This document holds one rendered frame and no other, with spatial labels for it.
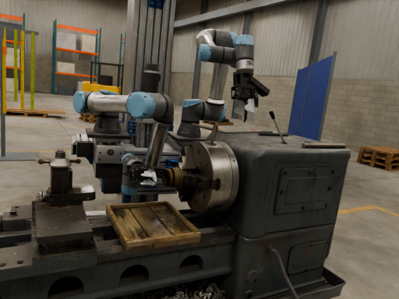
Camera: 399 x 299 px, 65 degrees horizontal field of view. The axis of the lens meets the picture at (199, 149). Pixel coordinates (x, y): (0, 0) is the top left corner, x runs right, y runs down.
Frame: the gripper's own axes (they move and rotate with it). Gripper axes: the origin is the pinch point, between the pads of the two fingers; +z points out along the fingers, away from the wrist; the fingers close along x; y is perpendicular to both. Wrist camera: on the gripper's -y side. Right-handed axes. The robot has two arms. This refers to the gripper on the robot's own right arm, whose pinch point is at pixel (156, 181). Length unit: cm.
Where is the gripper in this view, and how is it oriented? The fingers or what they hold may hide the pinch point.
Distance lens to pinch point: 129.2
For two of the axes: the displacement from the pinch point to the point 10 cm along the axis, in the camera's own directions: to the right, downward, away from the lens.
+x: 1.1, -9.8, -1.9
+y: -8.8, -0.1, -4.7
